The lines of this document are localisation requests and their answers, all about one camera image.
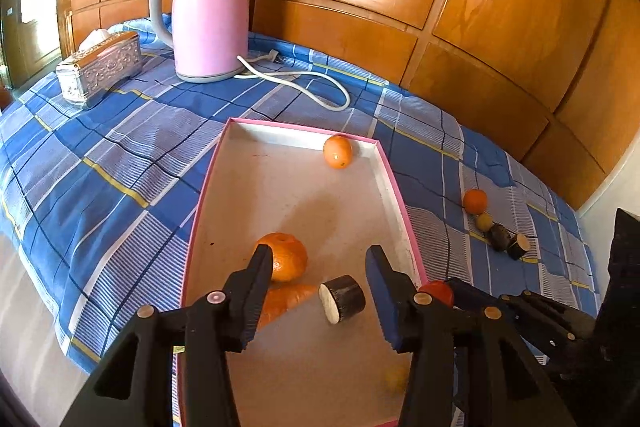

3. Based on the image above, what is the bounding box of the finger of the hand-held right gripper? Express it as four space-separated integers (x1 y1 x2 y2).
444 277 598 358

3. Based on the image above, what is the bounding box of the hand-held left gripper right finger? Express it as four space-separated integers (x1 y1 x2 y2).
365 244 563 427

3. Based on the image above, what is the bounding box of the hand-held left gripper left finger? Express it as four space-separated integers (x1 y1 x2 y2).
60 243 275 427

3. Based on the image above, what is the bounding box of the red tomato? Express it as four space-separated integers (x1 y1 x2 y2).
419 280 455 308

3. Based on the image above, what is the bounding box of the orange carrot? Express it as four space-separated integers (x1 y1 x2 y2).
256 284 319 332

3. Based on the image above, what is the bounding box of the cut eggplant piece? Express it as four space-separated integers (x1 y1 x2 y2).
507 233 532 261
318 274 367 324

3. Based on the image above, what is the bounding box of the orange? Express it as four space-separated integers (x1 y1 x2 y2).
462 189 488 215
323 134 354 170
252 232 309 284

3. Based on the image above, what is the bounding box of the pink rimmed shallow box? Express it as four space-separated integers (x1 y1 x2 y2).
172 117 429 427

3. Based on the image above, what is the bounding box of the dark avocado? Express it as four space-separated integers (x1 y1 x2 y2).
487 223 513 253

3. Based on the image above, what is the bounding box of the blue plaid tablecloth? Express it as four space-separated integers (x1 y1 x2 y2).
0 18 601 427

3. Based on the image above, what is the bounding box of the wooden panelled wardrobe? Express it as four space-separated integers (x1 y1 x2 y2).
57 0 640 210

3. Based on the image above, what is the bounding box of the silver embossed tissue box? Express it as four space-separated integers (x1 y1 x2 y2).
56 32 143 108

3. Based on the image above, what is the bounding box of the pink electric kettle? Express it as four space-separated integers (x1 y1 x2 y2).
149 0 256 84

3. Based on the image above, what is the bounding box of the white tissue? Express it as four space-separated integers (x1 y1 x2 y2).
77 28 112 52

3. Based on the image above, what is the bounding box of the wooden glazed door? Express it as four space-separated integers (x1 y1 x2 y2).
0 0 66 88

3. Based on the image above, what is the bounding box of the white kettle power cable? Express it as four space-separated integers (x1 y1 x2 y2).
235 49 351 111

